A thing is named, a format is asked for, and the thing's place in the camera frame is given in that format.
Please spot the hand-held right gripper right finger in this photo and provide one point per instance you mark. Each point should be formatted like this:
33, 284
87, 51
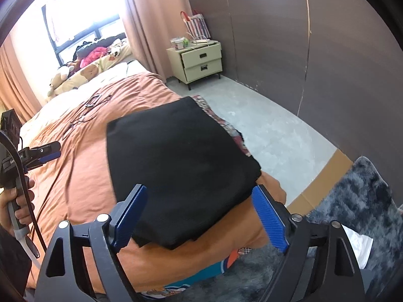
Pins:
270, 223

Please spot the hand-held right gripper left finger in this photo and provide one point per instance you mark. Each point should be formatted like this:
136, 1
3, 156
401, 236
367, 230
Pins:
130, 217

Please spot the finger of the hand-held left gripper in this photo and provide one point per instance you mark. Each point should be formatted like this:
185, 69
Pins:
52, 156
47, 148

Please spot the black pants with white print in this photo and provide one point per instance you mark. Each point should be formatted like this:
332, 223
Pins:
182, 163

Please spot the bear print pants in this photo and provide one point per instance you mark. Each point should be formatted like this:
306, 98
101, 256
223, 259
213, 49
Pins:
233, 132

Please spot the person's left forearm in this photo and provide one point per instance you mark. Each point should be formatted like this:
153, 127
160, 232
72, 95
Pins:
12, 258

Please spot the person's left hand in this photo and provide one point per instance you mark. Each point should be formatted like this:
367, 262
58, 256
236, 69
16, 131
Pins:
8, 207

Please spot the orange blanket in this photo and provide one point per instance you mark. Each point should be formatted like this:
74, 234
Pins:
78, 170

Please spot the small black device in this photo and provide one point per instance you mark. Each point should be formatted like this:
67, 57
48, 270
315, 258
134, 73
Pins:
93, 100

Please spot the flat brown cardboard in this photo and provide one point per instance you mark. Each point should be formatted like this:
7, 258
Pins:
324, 179

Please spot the beige plush bear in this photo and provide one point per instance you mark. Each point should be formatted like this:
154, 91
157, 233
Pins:
59, 77

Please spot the pink curtain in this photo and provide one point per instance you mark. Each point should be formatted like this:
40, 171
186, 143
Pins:
151, 22
15, 78

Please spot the white plastic sheet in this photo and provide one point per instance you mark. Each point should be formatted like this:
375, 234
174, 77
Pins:
355, 239

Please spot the white duvet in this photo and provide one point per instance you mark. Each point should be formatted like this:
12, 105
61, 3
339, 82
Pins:
110, 80

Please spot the bear print window cushion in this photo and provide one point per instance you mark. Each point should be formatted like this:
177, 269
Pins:
94, 66

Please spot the grey shaggy rug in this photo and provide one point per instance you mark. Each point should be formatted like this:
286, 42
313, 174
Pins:
362, 188

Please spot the pink cloth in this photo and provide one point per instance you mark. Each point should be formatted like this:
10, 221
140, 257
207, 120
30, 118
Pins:
93, 56

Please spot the white and brown plush toy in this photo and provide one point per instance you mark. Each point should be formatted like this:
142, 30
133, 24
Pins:
118, 46

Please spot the black framed window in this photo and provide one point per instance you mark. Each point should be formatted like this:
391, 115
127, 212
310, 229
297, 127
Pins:
78, 25

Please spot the small box of items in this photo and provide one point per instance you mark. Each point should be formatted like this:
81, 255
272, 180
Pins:
179, 43

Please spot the cream nightstand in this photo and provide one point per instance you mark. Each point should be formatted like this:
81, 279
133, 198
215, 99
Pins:
201, 59

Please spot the white power strip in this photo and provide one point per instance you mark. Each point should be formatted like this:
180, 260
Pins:
206, 42

